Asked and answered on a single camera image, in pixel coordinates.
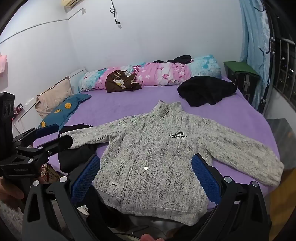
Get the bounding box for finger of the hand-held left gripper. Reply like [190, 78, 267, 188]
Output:
[16, 134, 73, 163]
[13, 123, 59, 149]

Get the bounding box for grey knit jacket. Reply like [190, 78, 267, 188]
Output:
[60, 100, 285, 226]

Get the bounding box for barred window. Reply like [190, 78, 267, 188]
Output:
[269, 23, 296, 102]

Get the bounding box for black box with green lid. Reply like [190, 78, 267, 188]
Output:
[223, 61, 260, 105]

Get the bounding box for white headboard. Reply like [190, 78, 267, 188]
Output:
[68, 67, 88, 80]

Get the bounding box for light blue curtain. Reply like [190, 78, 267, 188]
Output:
[239, 0, 272, 112]

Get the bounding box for metal table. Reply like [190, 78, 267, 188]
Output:
[266, 118, 296, 172]

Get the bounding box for blue pillow with yellow print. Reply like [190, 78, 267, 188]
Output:
[38, 93, 92, 130]

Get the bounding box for person's left forearm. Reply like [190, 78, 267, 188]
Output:
[0, 200, 24, 241]

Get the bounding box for brown printed garment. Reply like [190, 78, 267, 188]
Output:
[105, 68, 142, 93]

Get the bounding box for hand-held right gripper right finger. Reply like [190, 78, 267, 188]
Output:
[191, 153, 272, 241]

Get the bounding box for beige pillow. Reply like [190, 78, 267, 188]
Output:
[35, 76, 73, 118]

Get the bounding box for black power cable with plug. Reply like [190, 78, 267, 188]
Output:
[110, 0, 122, 27]

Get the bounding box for wall air conditioner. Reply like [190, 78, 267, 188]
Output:
[60, 0, 86, 13]

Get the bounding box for purple bed sheet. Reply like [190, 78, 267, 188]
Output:
[32, 76, 279, 211]

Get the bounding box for floral rolled quilt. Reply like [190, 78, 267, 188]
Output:
[77, 54, 222, 92]

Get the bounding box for small black clothing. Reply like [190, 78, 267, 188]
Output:
[153, 55, 193, 64]

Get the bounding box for white wall conduit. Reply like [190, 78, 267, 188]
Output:
[0, 20, 68, 44]

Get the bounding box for person's left hand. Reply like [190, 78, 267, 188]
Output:
[0, 177, 23, 201]

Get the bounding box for folded black garment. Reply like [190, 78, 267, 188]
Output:
[58, 124, 97, 173]

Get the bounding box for pink cloth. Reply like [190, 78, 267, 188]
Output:
[0, 54, 8, 77]

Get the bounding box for large black garment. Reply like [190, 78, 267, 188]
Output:
[177, 76, 238, 107]

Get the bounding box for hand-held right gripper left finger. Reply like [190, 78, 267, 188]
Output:
[22, 153, 111, 241]

